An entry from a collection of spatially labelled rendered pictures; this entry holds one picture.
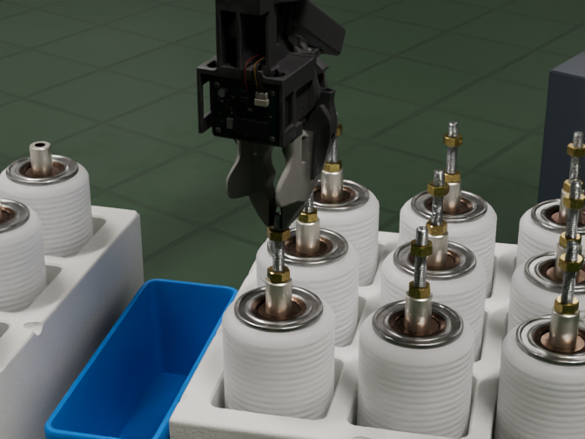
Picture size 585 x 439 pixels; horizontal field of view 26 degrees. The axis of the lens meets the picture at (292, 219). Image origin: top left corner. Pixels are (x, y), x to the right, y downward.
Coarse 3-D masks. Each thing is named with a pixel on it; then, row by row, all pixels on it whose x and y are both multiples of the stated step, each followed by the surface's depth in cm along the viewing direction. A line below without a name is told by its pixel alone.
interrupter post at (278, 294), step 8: (288, 280) 106; (272, 288) 105; (280, 288) 105; (288, 288) 106; (272, 296) 106; (280, 296) 105; (288, 296) 106; (272, 304) 106; (280, 304) 106; (288, 304) 106; (272, 312) 106; (280, 312) 106; (288, 312) 106
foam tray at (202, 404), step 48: (384, 240) 135; (240, 288) 125; (192, 384) 110; (336, 384) 115; (480, 384) 110; (192, 432) 105; (240, 432) 104; (288, 432) 103; (336, 432) 103; (384, 432) 103; (480, 432) 103
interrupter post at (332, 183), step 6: (342, 168) 127; (324, 174) 126; (330, 174) 126; (336, 174) 126; (342, 174) 126; (324, 180) 126; (330, 180) 126; (336, 180) 126; (342, 180) 127; (324, 186) 127; (330, 186) 126; (336, 186) 126; (342, 186) 127; (324, 192) 127; (330, 192) 127; (336, 192) 127; (342, 192) 127; (324, 198) 127; (330, 198) 127; (336, 198) 127
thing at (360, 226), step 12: (372, 192) 130; (372, 204) 127; (324, 216) 124; (336, 216) 124; (348, 216) 124; (360, 216) 125; (372, 216) 126; (336, 228) 124; (348, 228) 125; (360, 228) 125; (372, 228) 127; (348, 240) 125; (360, 240) 126; (372, 240) 127; (360, 252) 126; (372, 252) 128; (360, 264) 127; (372, 264) 129; (360, 276) 128; (372, 276) 129
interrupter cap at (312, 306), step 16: (256, 288) 110; (304, 288) 110; (240, 304) 108; (256, 304) 108; (304, 304) 108; (320, 304) 107; (240, 320) 105; (256, 320) 105; (272, 320) 105; (288, 320) 105; (304, 320) 105
